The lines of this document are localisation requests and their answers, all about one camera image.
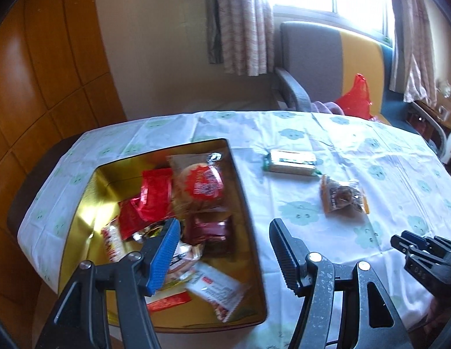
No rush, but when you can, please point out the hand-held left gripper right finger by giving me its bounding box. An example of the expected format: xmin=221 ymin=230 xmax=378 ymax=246
xmin=269 ymin=218 xmax=415 ymax=349

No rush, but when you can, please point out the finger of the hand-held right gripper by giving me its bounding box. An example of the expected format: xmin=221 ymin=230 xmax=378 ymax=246
xmin=401 ymin=230 xmax=435 ymax=251
xmin=390 ymin=235 xmax=412 ymax=259

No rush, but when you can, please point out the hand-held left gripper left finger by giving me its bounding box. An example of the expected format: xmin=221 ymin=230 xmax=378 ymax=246
xmin=37 ymin=218 xmax=182 ymax=349

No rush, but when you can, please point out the red and white snack packet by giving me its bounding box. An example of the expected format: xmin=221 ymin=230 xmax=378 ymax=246
xmin=185 ymin=262 xmax=248 ymax=323

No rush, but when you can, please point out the gold cardboard box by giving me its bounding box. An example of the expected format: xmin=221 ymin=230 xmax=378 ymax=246
xmin=58 ymin=138 xmax=268 ymax=334

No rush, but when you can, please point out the shiny red foil packet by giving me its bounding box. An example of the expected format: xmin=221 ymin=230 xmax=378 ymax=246
xmin=118 ymin=197 xmax=151 ymax=241

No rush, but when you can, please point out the flat red paper strip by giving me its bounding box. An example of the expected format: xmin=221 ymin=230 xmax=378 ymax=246
xmin=146 ymin=292 xmax=193 ymax=312

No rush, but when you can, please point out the dark red snack packet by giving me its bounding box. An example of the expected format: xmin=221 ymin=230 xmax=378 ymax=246
xmin=183 ymin=214 xmax=236 ymax=256

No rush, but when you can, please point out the red-ended cracker bar packet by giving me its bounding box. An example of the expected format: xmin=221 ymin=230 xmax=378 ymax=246
xmin=101 ymin=218 xmax=127 ymax=263

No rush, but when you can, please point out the brown and orange snack packet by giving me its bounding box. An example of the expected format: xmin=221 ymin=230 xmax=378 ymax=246
xmin=320 ymin=174 xmax=370 ymax=218

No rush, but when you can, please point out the clear round pastry packet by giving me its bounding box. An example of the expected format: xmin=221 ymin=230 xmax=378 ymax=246
xmin=167 ymin=152 xmax=230 ymax=216

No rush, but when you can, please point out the green-edged cracker packet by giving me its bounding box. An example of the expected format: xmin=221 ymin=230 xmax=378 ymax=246
xmin=262 ymin=149 xmax=319 ymax=177

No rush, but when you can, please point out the white green-patterned tablecloth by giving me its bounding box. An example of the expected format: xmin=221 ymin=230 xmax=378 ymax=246
xmin=17 ymin=111 xmax=451 ymax=349

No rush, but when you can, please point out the red plastic bag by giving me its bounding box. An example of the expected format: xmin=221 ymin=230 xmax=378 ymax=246
xmin=334 ymin=74 xmax=374 ymax=120

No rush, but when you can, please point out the pink cloth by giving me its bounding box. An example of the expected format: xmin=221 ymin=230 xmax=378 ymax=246
xmin=310 ymin=99 xmax=345 ymax=115

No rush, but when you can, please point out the grey and yellow sofa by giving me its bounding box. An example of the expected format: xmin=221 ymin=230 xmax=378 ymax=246
xmin=274 ymin=21 xmax=398 ymax=125

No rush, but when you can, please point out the beige patterned curtain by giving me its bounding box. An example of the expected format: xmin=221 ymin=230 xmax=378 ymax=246
xmin=207 ymin=0 xmax=276 ymax=78
xmin=388 ymin=0 xmax=437 ymax=103

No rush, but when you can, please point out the bed rail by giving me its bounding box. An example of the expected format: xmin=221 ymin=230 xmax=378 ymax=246
xmin=406 ymin=99 xmax=451 ymax=162

